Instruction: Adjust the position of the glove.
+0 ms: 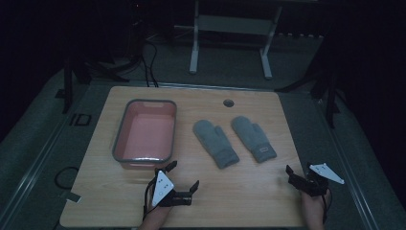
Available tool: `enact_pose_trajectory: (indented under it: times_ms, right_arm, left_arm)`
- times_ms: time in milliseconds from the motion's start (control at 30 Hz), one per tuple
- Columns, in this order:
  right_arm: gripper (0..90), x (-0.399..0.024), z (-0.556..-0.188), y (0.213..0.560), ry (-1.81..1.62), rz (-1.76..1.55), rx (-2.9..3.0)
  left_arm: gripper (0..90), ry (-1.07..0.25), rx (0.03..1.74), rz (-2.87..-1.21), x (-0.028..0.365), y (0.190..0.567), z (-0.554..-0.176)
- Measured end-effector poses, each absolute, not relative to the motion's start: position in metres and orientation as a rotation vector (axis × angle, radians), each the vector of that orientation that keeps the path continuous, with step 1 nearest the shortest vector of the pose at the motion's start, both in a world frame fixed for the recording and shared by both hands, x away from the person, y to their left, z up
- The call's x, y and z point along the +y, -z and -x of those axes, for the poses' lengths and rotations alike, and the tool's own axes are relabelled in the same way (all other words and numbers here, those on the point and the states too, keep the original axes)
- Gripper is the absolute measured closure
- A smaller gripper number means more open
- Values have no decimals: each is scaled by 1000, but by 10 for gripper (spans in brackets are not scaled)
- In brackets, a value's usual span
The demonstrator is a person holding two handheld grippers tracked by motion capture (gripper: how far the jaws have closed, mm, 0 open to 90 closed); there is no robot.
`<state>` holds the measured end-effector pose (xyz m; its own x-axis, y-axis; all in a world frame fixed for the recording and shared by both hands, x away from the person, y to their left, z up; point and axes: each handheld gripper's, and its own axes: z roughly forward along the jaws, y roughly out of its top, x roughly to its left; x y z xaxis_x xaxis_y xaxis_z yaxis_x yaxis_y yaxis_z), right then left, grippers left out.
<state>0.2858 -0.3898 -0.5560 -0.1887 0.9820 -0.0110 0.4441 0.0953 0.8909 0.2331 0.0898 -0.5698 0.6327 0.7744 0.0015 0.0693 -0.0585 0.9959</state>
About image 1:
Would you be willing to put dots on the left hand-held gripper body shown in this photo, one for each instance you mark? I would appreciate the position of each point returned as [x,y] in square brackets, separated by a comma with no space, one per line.
[163,188]

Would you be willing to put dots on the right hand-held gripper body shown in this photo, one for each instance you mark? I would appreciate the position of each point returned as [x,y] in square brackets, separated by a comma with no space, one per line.
[316,180]

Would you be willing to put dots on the pink basin with grey rim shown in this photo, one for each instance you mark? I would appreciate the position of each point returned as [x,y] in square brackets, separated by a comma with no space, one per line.
[147,134]

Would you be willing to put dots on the plain grey mitten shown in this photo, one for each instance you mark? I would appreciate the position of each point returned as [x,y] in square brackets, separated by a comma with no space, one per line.
[214,143]

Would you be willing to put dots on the grey mitten with label patch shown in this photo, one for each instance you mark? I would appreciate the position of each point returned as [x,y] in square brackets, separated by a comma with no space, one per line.
[253,137]

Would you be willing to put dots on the person's right hand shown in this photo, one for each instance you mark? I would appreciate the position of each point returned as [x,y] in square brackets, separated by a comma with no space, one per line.
[313,206]

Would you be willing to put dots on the person's left hand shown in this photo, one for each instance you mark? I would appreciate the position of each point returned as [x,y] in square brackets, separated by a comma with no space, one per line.
[158,214]

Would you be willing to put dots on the black tripod stand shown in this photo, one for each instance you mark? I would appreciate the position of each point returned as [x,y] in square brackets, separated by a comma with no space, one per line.
[330,92]
[68,80]

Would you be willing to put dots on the grey tape strip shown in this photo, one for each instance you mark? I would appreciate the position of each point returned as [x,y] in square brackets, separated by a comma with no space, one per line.
[71,196]

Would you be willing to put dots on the black rectangular floor marker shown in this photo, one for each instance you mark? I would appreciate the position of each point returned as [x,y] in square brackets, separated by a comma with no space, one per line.
[80,119]

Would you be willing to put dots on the white metal desk frame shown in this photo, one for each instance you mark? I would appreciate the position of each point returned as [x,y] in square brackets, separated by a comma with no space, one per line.
[234,25]

